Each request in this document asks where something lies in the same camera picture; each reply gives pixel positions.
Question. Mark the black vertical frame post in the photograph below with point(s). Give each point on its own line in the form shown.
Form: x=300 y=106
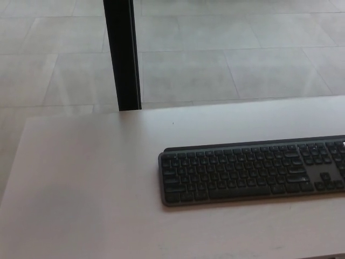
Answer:
x=121 y=54

